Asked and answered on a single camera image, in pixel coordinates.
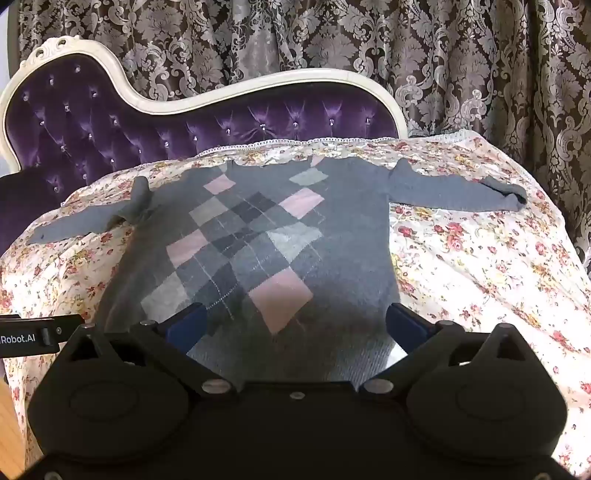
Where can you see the floral printed blanket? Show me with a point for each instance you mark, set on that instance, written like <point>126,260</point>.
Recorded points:
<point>461,254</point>

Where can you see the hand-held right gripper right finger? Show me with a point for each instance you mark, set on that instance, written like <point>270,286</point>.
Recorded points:
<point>405,323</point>

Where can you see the grey argyle knit sweater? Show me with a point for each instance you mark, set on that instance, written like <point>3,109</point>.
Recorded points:
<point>277,230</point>

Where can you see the purple tufted sofa white frame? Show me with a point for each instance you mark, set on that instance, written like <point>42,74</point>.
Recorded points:
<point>92,124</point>

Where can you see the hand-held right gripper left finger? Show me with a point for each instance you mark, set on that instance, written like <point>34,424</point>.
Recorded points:
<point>188,323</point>

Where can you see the brown damask curtain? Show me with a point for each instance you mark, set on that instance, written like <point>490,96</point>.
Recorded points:
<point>415,46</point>

